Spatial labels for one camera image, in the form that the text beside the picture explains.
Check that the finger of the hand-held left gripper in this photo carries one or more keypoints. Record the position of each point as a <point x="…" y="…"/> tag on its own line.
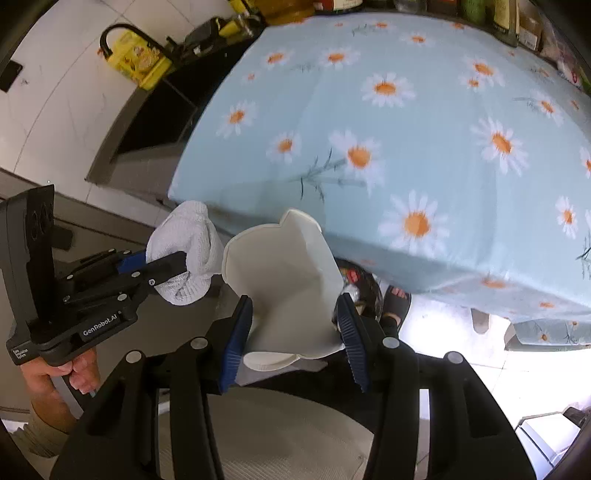
<point x="161" y="270"/>
<point x="131" y="261"/>

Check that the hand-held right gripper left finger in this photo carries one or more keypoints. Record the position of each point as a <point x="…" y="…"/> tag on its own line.
<point x="235" y="341"/>

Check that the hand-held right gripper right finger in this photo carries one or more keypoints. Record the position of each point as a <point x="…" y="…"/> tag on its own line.
<point x="353" y="346"/>

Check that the white waffle cloth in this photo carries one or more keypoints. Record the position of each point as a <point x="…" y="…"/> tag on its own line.
<point x="198" y="230"/>

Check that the black lined trash bin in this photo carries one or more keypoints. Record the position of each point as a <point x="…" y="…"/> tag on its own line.
<point x="358" y="281"/>

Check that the white crushed paper cup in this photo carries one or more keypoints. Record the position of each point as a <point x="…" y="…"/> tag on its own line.
<point x="281" y="272"/>

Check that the person's left forearm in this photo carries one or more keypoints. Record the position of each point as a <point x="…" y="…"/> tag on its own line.
<point x="44" y="438"/>

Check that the person's left hand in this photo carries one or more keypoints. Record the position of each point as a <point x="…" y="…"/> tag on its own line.
<point x="44" y="387"/>

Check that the person's sandalled foot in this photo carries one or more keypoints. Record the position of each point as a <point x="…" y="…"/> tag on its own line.
<point x="397" y="309"/>

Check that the black kitchen sink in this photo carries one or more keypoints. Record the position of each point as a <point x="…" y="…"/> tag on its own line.
<point x="157" y="115"/>

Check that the yellow printed package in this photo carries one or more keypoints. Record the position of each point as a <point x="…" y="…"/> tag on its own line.
<point x="138" y="60"/>

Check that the white floor appliance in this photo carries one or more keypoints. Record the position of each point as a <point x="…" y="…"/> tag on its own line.
<point x="545" y="438"/>

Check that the black curved faucet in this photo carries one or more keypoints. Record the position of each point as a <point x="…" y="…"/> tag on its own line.
<point x="104" y="39"/>

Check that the blue daisy print tablecloth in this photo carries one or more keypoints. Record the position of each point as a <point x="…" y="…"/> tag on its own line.
<point x="438" y="138"/>

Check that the black kitchen tool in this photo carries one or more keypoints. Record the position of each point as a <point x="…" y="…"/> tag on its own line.
<point x="198" y="32"/>

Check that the yellow sponge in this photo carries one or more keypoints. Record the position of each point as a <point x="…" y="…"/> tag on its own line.
<point x="231" y="25"/>

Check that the row of condiment bottles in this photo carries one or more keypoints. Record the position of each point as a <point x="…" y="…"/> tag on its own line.
<point x="503" y="18"/>

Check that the black wall plate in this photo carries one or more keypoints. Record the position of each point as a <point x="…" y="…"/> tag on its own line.
<point x="10" y="76"/>

